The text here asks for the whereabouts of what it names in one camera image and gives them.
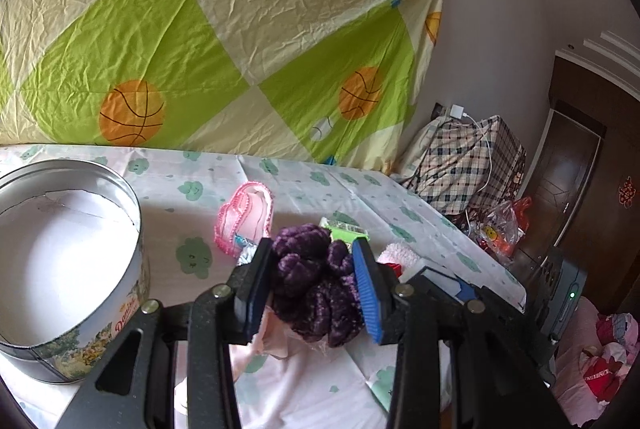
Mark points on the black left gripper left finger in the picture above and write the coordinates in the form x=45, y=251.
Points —
x=228, y=314

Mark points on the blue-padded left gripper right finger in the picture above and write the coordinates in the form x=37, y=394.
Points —
x=396, y=313

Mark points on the purple velvet scrunchie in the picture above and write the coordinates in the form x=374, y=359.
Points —
x=314, y=285

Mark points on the peach pink fabric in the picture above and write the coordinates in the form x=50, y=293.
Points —
x=276, y=339

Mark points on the fluffy pink plush pouch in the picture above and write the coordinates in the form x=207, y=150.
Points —
x=399, y=254

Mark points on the cotton swab packet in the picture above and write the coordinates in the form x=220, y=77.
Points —
x=246, y=249

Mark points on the cloud-print table cloth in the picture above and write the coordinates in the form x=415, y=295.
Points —
x=181, y=193

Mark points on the pink crochet-edged cloth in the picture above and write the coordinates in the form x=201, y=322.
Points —
x=247, y=215

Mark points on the green tissue pack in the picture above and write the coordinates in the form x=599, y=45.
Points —
x=341, y=231

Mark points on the red printed plastic bag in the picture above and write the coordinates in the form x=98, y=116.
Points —
x=502, y=228

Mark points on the round cookie tin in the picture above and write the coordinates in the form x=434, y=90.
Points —
x=73, y=271

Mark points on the plaid storage bag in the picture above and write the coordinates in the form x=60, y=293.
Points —
x=455, y=165

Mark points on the black device with green light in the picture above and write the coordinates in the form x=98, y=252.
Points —
x=558, y=285

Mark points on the pink bedding pile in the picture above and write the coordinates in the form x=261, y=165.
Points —
x=594, y=357

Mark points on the dark wooden door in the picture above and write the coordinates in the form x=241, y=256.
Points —
x=584, y=186

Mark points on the green cream sports bedsheet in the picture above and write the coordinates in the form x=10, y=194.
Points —
x=331, y=81

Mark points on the white wall charger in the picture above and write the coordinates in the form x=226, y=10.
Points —
x=457, y=112

